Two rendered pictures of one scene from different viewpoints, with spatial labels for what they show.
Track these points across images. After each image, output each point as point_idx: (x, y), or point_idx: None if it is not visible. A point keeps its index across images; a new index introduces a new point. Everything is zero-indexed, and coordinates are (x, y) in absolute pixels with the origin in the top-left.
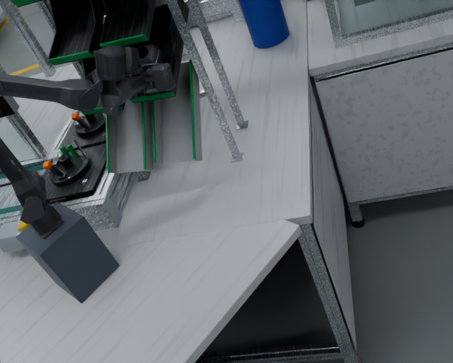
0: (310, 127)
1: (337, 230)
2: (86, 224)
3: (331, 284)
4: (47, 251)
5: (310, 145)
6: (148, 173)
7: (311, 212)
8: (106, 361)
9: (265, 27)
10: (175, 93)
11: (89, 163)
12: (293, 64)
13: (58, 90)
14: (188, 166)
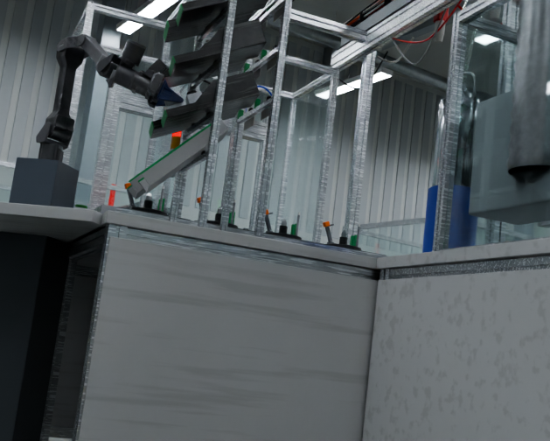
0: (264, 244)
1: (221, 414)
2: (54, 167)
3: (92, 342)
4: (22, 158)
5: (230, 240)
6: None
7: (114, 216)
8: None
9: (428, 243)
10: (170, 115)
11: (153, 212)
12: None
13: (100, 55)
14: None
